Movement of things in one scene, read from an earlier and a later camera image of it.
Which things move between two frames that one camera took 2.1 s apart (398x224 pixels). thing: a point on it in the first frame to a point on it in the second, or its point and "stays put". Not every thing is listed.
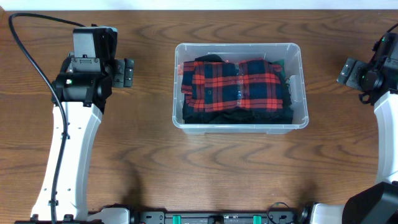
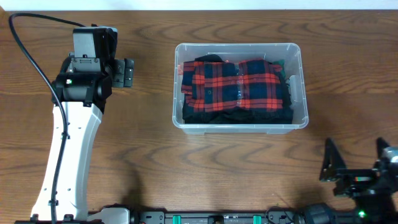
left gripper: (122, 72) stays put
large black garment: (239, 116) stays put
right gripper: (354, 81) to (362, 180)
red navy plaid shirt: (250, 84) stays put
